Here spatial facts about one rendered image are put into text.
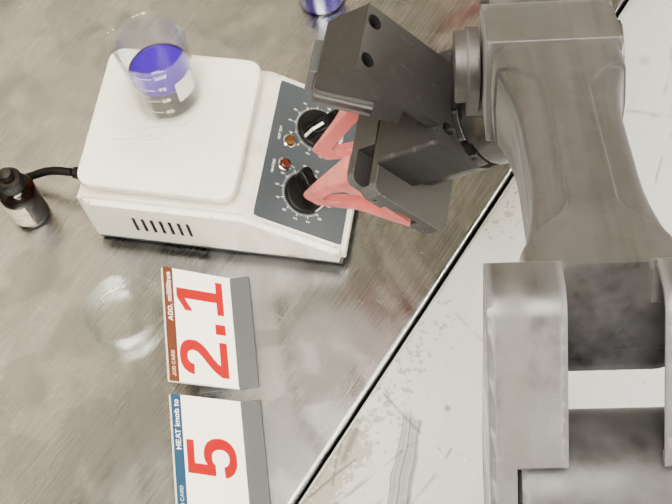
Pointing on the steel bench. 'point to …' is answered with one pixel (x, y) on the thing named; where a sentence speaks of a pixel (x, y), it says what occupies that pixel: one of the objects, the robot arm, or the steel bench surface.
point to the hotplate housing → (140, 219)
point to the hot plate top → (174, 137)
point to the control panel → (280, 210)
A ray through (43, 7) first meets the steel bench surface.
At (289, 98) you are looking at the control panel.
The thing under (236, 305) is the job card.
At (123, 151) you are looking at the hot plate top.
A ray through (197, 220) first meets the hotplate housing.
